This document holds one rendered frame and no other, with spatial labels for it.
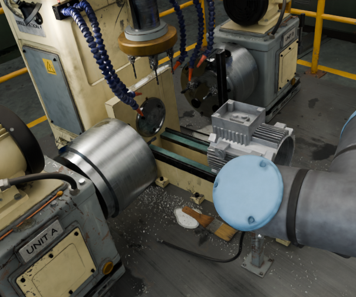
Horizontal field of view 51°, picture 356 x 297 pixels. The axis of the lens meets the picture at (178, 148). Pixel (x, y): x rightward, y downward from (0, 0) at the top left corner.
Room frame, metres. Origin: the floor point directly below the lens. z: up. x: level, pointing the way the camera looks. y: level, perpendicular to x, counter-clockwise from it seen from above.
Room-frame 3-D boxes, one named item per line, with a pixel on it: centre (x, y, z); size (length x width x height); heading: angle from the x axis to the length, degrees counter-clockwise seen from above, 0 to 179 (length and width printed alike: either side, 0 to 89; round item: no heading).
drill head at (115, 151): (0.83, 0.25, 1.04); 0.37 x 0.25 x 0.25; 136
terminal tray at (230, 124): (0.89, -0.19, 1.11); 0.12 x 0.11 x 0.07; 47
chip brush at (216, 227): (0.81, -0.06, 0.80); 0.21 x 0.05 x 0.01; 42
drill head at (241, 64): (1.32, -0.22, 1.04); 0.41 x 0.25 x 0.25; 136
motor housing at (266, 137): (0.87, -0.22, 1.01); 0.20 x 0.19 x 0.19; 47
